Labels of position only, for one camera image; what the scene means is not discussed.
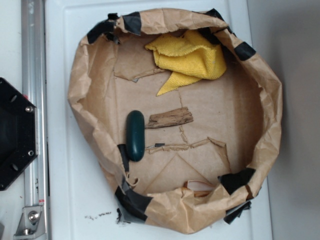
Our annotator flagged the yellow microfiber cloth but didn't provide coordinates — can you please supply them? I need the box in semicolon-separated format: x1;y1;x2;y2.
145;30;227;96

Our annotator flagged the aluminium extrusion rail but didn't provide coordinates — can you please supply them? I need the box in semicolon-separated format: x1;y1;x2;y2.
21;0;50;207

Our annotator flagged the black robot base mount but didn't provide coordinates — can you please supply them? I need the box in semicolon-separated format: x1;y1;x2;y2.
0;78;38;191

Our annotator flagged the beige object under bag rim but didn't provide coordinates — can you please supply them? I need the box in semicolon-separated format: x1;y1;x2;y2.
183;180;216;198

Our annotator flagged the dark green oval capsule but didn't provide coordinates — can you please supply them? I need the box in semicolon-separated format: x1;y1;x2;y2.
125;110;145;162

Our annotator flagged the brown wood piece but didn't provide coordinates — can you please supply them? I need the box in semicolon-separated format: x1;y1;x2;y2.
145;107;194;129

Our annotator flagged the brown paper bag bin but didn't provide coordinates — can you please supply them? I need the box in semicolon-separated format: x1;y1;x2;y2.
68;8;283;234

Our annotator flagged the metal corner bracket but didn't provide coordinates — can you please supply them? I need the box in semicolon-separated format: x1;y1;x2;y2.
13;205;48;240

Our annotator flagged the white tray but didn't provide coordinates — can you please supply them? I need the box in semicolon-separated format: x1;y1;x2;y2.
44;0;273;240

